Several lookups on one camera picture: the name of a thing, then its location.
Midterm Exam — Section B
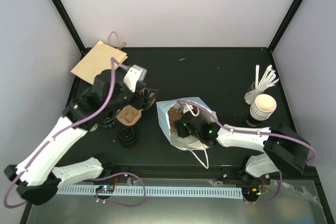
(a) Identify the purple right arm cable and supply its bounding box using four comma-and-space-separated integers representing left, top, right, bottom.
177, 99, 317, 162

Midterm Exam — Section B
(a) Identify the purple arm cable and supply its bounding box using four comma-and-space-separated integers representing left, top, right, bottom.
3, 57, 129, 209
177, 99, 317, 162

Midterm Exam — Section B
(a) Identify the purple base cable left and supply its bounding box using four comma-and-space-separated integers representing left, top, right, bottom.
94, 172, 146, 207

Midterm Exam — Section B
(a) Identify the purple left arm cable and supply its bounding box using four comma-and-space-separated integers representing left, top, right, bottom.
3, 57, 129, 209

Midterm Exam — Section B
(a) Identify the black frame post left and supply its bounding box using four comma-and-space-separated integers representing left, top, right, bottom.
51, 0, 86, 54

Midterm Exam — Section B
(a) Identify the single brown cup carrier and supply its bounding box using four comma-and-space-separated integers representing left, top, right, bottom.
167, 107, 183, 132

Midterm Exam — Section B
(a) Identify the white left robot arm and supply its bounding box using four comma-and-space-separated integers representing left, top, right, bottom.
4, 65, 158, 205

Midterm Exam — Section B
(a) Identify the clear cup of stirrers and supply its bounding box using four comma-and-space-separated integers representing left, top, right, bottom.
244, 65, 279, 105

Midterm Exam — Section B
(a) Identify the light blue cable duct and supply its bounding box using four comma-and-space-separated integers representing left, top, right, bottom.
57, 185, 243, 199

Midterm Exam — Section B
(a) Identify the stack of white paper cups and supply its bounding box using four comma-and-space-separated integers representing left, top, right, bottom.
246, 94, 277, 127

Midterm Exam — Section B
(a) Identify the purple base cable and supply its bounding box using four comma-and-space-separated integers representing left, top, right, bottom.
243, 170, 283, 206
94, 172, 146, 207

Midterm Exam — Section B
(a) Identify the light blue paper bag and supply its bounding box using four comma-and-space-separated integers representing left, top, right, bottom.
156, 97, 218, 169

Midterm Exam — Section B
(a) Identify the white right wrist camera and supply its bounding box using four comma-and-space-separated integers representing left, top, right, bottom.
181, 103, 195, 115

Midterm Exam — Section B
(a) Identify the brown kraft paper bag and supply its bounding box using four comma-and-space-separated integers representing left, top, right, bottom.
70, 31, 128, 84

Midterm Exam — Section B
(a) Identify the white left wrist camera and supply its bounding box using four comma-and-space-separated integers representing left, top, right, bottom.
123, 65, 147, 93

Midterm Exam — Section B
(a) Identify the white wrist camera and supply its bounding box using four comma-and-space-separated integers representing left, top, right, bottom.
123, 65, 147, 93
181, 103, 195, 115

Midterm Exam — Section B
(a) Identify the stack of black lids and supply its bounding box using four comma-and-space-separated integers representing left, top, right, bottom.
118, 126, 138, 148

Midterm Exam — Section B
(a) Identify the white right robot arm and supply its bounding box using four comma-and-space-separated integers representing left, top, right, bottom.
171, 112, 310, 184

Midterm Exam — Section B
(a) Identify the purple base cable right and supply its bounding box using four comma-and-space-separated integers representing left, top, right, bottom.
243, 170, 283, 206

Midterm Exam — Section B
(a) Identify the black paper coffee cup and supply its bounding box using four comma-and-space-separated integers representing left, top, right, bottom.
102, 113, 116, 129

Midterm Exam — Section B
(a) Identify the black frame post right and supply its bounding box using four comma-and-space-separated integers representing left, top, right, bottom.
268, 0, 303, 53

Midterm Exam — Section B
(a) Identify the black circuit board with leds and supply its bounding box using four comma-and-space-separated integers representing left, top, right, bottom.
96, 185, 115, 194

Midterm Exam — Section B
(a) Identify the black frame post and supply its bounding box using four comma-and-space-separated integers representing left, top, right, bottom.
268, 0, 303, 53
51, 0, 86, 54

